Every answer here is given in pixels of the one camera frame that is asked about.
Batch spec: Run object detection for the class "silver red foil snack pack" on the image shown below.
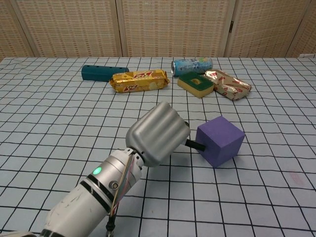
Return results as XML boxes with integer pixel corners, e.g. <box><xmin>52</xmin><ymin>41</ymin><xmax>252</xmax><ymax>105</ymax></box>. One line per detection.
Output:
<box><xmin>204</xmin><ymin>70</ymin><xmax>252</xmax><ymax>101</ymax></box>

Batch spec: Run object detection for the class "teal cylindrical case with holes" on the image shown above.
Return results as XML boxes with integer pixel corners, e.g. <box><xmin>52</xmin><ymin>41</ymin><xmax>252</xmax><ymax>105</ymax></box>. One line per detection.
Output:
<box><xmin>81</xmin><ymin>65</ymin><xmax>130</xmax><ymax>82</ymax></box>

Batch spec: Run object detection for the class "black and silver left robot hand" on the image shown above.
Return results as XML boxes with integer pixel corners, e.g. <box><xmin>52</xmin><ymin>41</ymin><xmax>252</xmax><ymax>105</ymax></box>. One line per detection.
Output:
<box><xmin>125</xmin><ymin>101</ymin><xmax>191</xmax><ymax>168</ymax></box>

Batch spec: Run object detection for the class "light blue drink can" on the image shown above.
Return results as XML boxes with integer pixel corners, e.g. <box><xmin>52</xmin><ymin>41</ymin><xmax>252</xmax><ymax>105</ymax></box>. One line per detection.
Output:
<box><xmin>171</xmin><ymin>58</ymin><xmax>213</xmax><ymax>77</ymax></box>

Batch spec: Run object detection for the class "purple foam cube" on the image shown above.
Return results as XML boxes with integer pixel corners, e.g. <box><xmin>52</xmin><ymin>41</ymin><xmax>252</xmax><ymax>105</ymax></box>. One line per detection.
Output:
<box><xmin>196</xmin><ymin>116</ymin><xmax>245</xmax><ymax>169</ymax></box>

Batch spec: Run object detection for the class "golden foil biscuit pack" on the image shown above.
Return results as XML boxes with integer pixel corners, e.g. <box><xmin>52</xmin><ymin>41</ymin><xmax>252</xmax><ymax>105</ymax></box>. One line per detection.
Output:
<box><xmin>109</xmin><ymin>69</ymin><xmax>170</xmax><ymax>94</ymax></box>

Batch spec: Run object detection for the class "green and yellow sponge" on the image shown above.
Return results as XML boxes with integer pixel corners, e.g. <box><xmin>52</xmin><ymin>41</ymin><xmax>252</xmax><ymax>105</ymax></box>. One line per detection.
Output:
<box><xmin>177</xmin><ymin>72</ymin><xmax>214</xmax><ymax>98</ymax></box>

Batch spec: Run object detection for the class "white black grid tablecloth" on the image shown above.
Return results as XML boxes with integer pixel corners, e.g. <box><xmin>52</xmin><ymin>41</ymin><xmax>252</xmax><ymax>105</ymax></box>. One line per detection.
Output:
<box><xmin>0</xmin><ymin>56</ymin><xmax>316</xmax><ymax>237</ymax></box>

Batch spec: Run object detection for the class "woven folding screen panel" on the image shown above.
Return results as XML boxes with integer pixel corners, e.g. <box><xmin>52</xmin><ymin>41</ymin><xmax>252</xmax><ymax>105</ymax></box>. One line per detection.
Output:
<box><xmin>224</xmin><ymin>0</ymin><xmax>309</xmax><ymax>59</ymax></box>
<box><xmin>116</xmin><ymin>0</ymin><xmax>237</xmax><ymax>59</ymax></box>
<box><xmin>9</xmin><ymin>0</ymin><xmax>128</xmax><ymax>59</ymax></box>
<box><xmin>286</xmin><ymin>0</ymin><xmax>316</xmax><ymax>59</ymax></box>
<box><xmin>0</xmin><ymin>0</ymin><xmax>38</xmax><ymax>59</ymax></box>

